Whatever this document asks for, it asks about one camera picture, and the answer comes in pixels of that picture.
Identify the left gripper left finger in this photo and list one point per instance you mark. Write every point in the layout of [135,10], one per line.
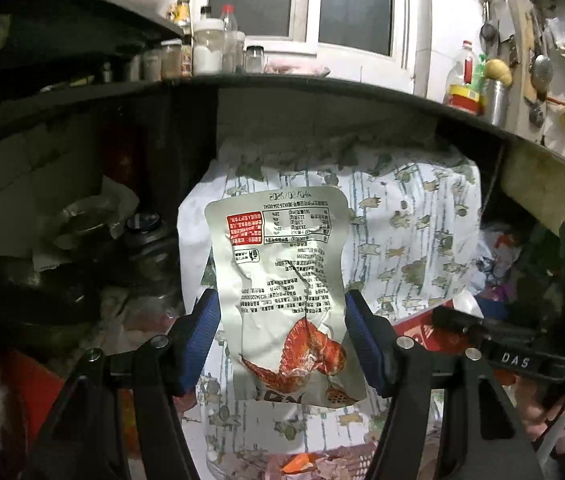
[82,435]

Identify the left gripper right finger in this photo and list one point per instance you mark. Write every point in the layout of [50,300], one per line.
[481,436]

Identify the silver chicken wing snack wrapper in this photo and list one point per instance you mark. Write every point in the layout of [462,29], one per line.
[277,257]

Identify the dark kitchen counter top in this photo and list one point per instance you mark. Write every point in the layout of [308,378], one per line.
[303,103]

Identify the red cardboard box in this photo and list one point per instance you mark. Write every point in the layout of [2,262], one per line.
[35,388]

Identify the white blue plastic bag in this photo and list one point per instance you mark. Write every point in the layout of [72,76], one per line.
[498,249]

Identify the pink plastic waste basket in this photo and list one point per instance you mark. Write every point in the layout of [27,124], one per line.
[347,462]

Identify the cartoon print cloth cover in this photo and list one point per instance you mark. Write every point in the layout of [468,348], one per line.
[414,226]

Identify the dark metal pot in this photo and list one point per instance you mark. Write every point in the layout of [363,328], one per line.
[86,224]

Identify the hanging metal ladle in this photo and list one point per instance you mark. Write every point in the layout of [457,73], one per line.
[541,70]

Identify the steel cup with potato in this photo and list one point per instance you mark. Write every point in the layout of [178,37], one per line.
[497,80]

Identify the cooking oil bottle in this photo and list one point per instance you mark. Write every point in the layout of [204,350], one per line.
[462,88]

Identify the white lidded jar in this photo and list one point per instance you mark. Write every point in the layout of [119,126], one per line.
[209,37]

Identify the window frame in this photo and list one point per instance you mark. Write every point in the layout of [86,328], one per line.
[367,41]

